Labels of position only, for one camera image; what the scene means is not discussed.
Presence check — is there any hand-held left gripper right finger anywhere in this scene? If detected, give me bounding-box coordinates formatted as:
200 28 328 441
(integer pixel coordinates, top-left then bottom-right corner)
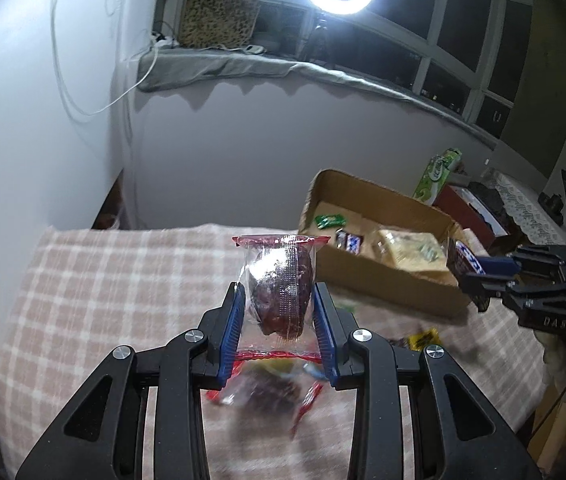
312 282 544 480

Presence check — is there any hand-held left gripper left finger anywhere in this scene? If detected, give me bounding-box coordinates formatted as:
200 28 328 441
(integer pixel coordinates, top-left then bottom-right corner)
13 281 246 480

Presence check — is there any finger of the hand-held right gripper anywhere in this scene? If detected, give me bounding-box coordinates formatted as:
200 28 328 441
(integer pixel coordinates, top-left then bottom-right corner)
478 246 566 283
460 274 566 313

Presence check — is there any dark chocolate bar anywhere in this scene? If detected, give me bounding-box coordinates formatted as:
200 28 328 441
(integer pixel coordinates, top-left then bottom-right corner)
335 229 368 255
445 237 486 281

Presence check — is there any clear packet of dark plum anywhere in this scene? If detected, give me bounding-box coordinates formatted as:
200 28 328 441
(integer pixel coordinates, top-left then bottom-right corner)
205 360 326 436
231 233 331 361

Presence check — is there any cardboard box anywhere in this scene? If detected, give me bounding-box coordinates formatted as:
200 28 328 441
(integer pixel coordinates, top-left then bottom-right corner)
299 169 478 318

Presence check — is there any clear packet of sliced bread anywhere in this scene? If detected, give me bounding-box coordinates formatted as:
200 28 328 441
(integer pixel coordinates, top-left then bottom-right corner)
367 228 450 273

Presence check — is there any person's right hand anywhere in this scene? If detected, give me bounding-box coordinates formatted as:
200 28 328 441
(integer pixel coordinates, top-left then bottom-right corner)
543 332 566 403

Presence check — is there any white lace cloth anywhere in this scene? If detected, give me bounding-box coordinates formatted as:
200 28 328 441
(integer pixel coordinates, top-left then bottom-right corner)
483 167 566 246

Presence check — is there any red box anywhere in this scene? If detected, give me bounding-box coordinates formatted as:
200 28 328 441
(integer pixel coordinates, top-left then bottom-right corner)
433 184 508 251

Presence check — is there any small yellow candy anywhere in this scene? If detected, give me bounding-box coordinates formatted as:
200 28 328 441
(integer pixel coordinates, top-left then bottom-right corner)
408 328 444 352

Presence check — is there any green carton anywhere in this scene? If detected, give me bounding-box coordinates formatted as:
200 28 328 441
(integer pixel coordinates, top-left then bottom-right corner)
413 147 464 206

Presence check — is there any pink plaid tablecloth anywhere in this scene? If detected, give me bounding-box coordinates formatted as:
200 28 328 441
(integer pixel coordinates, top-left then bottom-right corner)
0 222 551 480

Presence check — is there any olive curtain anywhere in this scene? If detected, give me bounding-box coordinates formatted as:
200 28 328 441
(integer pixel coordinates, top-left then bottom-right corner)
500 0 566 183

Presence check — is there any white framed window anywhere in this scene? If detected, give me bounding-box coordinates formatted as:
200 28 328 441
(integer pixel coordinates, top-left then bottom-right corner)
155 0 534 141

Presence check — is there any grey windowsill cloth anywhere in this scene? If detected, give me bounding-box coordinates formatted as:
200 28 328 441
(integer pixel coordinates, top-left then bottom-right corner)
138 45 498 151

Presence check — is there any white wardrobe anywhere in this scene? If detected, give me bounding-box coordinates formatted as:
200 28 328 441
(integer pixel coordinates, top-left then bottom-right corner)
0 0 136 361

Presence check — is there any black tripod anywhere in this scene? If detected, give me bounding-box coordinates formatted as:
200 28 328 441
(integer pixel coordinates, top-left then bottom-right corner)
308 10 336 63

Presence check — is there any leopard print cushion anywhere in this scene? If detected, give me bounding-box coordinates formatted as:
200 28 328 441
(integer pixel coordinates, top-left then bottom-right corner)
179 0 261 50

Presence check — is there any white cable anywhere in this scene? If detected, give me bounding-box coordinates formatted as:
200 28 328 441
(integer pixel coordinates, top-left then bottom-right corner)
48 0 158 117

